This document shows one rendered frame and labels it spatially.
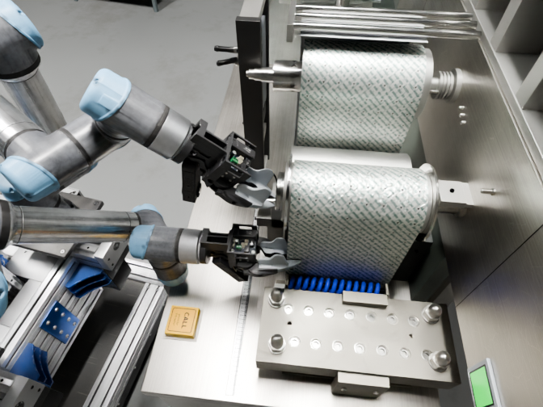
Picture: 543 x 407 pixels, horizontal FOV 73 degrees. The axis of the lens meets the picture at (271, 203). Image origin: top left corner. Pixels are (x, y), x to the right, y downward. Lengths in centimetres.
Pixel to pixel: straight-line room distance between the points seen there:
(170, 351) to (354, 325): 43
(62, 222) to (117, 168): 180
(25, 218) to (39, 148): 22
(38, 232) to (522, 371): 83
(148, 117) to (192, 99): 245
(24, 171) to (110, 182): 193
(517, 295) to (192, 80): 292
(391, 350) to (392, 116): 48
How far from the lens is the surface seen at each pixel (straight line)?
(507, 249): 64
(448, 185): 74
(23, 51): 100
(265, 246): 81
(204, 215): 113
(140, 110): 59
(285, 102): 148
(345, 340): 82
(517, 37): 78
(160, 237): 81
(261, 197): 67
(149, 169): 256
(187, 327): 95
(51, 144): 67
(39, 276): 141
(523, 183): 62
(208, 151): 61
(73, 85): 350
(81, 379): 180
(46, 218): 86
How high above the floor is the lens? 181
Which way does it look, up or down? 53 degrees down
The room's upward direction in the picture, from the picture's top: straight up
